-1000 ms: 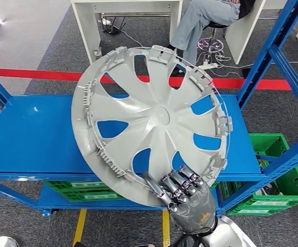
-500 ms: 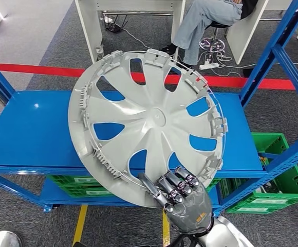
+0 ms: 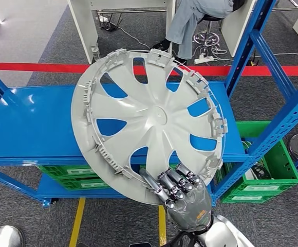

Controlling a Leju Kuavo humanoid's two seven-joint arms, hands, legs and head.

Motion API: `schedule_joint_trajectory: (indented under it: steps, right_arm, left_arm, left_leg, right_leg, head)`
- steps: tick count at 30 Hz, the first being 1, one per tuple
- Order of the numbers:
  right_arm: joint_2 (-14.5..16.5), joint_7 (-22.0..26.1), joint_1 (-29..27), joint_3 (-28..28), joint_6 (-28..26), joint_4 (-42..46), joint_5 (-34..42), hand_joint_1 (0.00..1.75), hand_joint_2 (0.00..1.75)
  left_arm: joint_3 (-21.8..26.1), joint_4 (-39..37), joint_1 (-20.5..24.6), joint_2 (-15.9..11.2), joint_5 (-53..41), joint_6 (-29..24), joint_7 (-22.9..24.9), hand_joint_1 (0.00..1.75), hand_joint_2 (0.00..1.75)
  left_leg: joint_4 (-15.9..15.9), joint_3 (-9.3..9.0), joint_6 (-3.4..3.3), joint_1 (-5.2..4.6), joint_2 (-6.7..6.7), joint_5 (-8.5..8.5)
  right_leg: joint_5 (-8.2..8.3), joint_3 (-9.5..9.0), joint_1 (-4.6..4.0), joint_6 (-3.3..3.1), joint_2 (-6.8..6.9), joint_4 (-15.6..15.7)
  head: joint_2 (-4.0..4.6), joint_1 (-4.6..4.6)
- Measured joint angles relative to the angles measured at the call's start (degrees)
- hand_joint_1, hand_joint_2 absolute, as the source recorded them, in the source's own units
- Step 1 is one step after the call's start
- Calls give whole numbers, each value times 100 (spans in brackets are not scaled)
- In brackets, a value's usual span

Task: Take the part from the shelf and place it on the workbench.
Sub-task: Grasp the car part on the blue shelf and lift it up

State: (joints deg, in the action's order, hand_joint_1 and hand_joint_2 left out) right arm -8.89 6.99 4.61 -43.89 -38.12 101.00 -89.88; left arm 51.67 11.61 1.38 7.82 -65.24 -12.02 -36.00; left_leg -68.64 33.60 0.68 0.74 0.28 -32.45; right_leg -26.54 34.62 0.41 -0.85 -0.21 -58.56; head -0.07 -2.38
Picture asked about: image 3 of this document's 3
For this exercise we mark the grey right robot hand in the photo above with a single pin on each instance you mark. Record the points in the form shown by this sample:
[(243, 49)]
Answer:
[(190, 208)]

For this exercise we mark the grey plastic hubcap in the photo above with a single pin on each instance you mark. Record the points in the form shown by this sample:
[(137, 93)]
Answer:
[(152, 116)]

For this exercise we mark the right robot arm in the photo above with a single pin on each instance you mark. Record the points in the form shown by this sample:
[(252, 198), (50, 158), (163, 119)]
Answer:
[(223, 235)]

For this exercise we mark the black round part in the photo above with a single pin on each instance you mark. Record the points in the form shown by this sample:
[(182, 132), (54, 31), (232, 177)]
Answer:
[(261, 172)]

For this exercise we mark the blue steel shelf rack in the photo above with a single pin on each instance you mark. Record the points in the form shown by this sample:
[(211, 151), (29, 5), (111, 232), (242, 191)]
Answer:
[(35, 129)]

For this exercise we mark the open green plastic crate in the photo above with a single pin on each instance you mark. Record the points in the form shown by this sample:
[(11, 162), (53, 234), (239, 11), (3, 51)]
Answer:
[(287, 170)]

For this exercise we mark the white power strip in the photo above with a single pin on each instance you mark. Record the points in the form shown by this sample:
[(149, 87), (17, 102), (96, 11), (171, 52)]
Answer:
[(203, 60)]

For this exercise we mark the yellow floor tape outline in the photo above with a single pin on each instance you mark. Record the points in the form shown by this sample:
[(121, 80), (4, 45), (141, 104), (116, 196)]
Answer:
[(77, 221)]

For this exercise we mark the black router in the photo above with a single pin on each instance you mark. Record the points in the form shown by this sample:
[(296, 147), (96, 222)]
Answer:
[(253, 63)]

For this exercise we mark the person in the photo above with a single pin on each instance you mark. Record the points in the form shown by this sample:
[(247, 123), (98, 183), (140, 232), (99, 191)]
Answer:
[(190, 17)]

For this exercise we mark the black swivel stool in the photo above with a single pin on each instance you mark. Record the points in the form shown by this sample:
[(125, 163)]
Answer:
[(210, 17)]

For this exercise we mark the chrome desk crossbar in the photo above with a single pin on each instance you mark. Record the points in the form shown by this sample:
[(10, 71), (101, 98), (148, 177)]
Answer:
[(293, 9), (139, 10)]

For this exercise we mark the red barrier belt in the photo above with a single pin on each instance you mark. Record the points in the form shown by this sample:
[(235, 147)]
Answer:
[(35, 67)]

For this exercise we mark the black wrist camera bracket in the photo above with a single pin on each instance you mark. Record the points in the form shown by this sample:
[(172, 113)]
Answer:
[(181, 238)]

